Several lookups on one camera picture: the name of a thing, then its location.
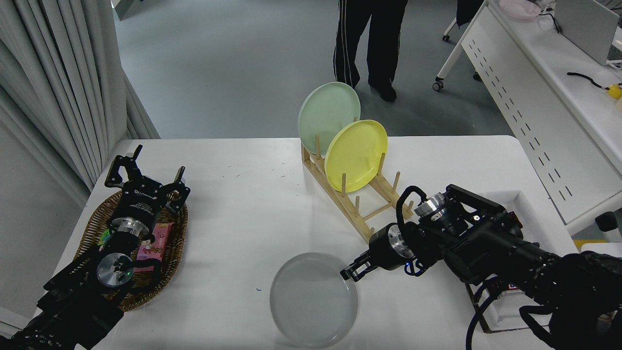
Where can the wooden plate rack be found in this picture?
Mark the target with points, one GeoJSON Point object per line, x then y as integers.
{"type": "Point", "coordinates": [340, 201]}

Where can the grey laptop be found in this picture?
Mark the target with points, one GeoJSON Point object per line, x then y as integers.
{"type": "Point", "coordinates": [583, 24]}

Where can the green snack packet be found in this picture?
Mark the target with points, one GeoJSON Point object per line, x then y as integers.
{"type": "Point", "coordinates": [104, 238]}

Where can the pink plate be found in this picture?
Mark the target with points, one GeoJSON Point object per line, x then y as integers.
{"type": "Point", "coordinates": [520, 8]}

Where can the grey plate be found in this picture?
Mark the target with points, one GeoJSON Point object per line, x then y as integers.
{"type": "Point", "coordinates": [311, 301]}

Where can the white side table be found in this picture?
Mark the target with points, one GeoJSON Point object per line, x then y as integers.
{"type": "Point", "coordinates": [607, 247]}

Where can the small yellow object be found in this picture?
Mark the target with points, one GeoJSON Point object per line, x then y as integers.
{"type": "Point", "coordinates": [615, 91]}

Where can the white desk with perforated panel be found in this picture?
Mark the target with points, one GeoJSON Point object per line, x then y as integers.
{"type": "Point", "coordinates": [534, 73]}

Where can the black cylinder post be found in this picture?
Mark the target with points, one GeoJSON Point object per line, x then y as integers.
{"type": "Point", "coordinates": [608, 226]}

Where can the person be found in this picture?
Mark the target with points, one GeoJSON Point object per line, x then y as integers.
{"type": "Point", "coordinates": [350, 39]}

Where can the yellow plate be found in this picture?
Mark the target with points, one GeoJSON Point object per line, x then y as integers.
{"type": "Point", "coordinates": [354, 155]}

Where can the green plate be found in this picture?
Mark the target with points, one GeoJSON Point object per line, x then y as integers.
{"type": "Point", "coordinates": [323, 114]}

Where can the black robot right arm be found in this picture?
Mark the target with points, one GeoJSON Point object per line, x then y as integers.
{"type": "Point", "coordinates": [510, 253]}

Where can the pink snack bar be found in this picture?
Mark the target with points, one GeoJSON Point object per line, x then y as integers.
{"type": "Point", "coordinates": [155, 243]}

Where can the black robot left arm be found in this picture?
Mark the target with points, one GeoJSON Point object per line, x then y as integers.
{"type": "Point", "coordinates": [73, 301]}

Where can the brown wicker basket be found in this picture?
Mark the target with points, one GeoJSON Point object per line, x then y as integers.
{"type": "Point", "coordinates": [175, 243]}

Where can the grey curtain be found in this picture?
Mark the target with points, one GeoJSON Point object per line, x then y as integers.
{"type": "Point", "coordinates": [48, 73]}

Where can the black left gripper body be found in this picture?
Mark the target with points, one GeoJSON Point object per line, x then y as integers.
{"type": "Point", "coordinates": [141, 201]}

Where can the Snickers bar with Chinese print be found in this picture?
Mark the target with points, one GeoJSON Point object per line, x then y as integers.
{"type": "Point", "coordinates": [512, 290]}

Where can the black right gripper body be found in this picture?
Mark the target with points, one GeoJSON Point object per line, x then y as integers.
{"type": "Point", "coordinates": [381, 250]}

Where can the white rectangular tray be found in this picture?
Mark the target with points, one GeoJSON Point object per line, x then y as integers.
{"type": "Point", "coordinates": [503, 316]}

